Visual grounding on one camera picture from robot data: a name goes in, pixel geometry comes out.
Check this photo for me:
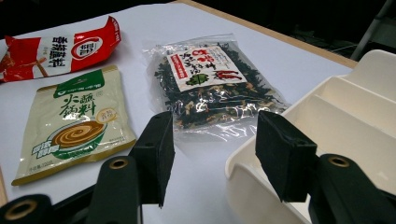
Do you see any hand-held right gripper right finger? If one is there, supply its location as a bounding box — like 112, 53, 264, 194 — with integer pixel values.
255, 109, 319, 203

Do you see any clear bag of dried seaweed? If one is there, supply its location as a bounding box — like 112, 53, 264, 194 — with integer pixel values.
142, 33, 291, 157

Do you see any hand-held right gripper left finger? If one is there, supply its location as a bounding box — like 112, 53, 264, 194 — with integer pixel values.
128, 110, 176, 208

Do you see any white paper sheet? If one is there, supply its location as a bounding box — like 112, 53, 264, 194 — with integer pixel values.
0, 2, 353, 224

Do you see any red and white sauce packet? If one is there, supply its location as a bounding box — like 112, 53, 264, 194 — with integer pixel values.
0, 15, 122, 84

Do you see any cream plastic organizer box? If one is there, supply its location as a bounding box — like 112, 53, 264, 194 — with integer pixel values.
224, 49, 396, 224

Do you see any beige and green sauce packet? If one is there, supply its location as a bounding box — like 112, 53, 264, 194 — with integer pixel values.
11, 64, 137, 187

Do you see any grey metal stand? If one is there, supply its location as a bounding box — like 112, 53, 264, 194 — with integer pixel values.
349, 0, 396, 62

